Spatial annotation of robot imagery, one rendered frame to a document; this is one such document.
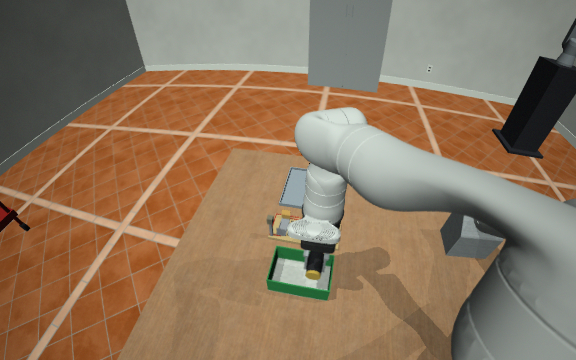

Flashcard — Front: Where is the green open box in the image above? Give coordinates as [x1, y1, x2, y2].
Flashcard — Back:
[266, 245, 334, 301]

